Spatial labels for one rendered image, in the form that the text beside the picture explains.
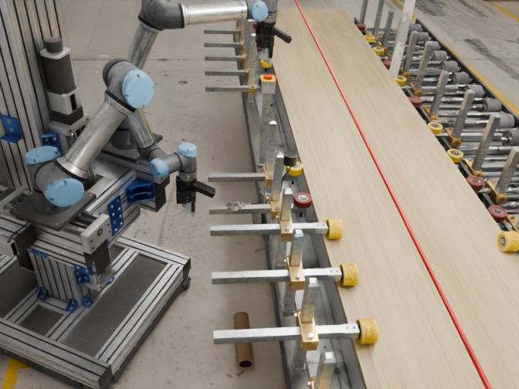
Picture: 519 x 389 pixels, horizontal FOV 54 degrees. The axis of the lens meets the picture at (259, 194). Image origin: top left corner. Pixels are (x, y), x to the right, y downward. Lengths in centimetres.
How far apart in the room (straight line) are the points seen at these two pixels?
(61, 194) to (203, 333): 134
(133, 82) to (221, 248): 177
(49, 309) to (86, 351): 33
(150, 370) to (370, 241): 130
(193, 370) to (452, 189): 154
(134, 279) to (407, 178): 151
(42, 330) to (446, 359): 184
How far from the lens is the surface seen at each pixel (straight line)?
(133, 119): 198
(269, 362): 275
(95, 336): 264
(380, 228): 217
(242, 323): 278
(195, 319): 290
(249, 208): 223
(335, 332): 168
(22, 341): 271
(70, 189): 180
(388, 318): 184
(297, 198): 223
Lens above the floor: 227
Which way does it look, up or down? 38 degrees down
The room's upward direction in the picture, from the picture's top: 4 degrees clockwise
